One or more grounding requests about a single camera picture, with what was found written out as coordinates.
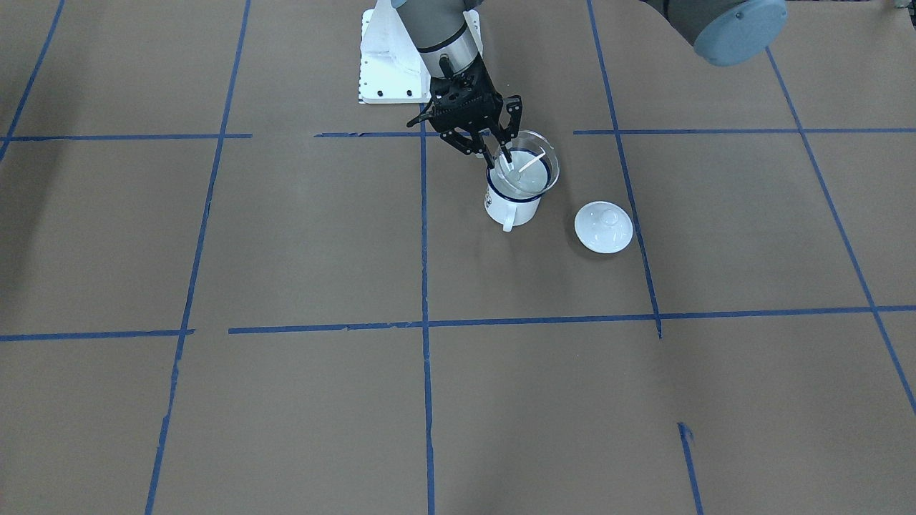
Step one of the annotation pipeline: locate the white round lid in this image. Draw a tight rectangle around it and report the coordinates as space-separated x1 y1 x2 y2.
573 201 634 254

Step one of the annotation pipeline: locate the blue tape strip crosswise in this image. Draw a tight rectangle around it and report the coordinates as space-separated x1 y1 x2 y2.
227 304 915 335

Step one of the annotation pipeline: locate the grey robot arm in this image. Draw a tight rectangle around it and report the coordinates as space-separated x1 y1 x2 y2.
391 1 523 169

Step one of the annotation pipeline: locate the white enamel mug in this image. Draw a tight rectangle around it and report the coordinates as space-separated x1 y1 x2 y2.
483 165 554 232

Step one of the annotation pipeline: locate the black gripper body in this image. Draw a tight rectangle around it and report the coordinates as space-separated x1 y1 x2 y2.
406 56 503 138

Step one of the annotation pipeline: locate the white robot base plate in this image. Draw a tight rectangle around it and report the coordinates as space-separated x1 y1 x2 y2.
356 7 484 106

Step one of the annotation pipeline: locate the blue tape strip lengthwise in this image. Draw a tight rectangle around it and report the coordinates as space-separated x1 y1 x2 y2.
419 122 437 514

